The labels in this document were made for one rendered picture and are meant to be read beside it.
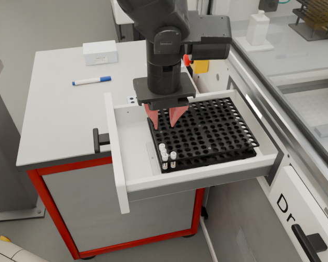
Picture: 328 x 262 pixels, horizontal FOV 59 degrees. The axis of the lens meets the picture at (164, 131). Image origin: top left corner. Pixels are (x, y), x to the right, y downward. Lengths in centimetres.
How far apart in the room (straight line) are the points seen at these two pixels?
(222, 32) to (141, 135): 39
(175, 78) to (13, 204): 135
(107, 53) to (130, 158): 57
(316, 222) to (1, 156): 120
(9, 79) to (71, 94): 171
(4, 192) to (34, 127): 71
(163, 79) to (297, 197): 33
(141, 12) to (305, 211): 43
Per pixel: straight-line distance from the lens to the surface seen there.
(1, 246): 134
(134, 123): 78
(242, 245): 102
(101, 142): 65
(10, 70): 286
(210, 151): 63
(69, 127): 93
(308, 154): 56
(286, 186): 62
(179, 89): 51
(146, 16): 36
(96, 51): 117
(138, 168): 68
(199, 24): 44
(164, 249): 149
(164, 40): 39
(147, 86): 51
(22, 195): 162
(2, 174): 151
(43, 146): 89
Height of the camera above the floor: 137
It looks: 45 degrees down
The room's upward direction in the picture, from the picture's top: straight up
